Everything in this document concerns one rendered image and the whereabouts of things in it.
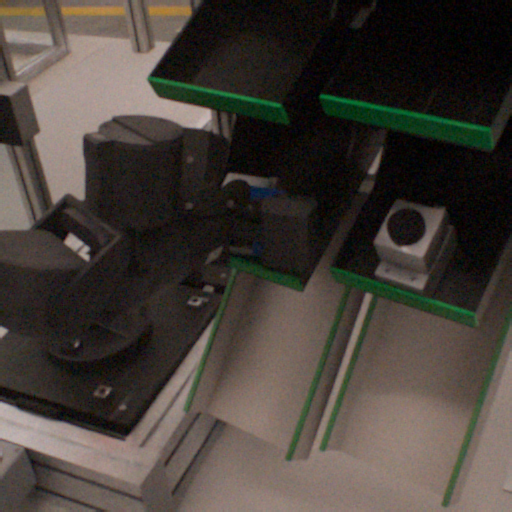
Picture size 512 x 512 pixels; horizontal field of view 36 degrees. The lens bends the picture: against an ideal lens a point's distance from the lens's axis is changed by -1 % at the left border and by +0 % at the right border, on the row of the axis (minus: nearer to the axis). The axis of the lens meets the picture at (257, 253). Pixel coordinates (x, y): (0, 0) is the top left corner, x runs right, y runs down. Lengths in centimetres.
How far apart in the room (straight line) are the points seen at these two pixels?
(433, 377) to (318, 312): 13
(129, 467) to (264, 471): 18
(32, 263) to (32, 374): 51
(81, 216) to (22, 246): 5
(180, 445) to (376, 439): 24
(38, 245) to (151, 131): 10
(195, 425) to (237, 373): 12
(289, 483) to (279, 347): 20
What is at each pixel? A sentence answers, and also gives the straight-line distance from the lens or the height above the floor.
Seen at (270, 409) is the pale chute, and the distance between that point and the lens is 84.
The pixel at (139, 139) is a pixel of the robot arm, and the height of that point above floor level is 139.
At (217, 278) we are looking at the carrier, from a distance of 108.
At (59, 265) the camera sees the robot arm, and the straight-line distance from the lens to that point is 51.
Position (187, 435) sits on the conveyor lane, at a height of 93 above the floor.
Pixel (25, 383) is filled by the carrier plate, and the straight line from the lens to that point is 100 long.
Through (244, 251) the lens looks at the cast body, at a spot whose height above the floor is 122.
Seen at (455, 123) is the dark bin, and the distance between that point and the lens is 56.
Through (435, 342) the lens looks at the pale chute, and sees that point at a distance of 80.
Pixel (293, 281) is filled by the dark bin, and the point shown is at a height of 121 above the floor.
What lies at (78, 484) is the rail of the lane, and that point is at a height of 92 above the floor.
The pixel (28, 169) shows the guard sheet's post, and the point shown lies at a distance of 115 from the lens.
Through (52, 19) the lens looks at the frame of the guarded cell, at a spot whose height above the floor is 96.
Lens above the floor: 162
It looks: 36 degrees down
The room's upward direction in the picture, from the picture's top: 7 degrees counter-clockwise
